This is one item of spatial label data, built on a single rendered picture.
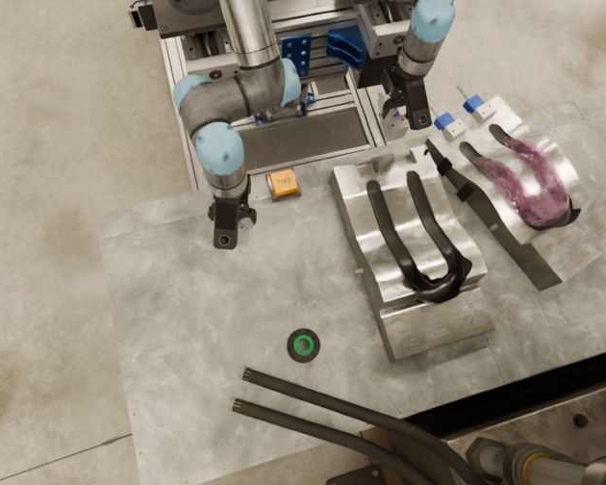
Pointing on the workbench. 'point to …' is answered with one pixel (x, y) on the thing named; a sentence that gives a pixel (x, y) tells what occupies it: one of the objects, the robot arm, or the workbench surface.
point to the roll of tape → (307, 342)
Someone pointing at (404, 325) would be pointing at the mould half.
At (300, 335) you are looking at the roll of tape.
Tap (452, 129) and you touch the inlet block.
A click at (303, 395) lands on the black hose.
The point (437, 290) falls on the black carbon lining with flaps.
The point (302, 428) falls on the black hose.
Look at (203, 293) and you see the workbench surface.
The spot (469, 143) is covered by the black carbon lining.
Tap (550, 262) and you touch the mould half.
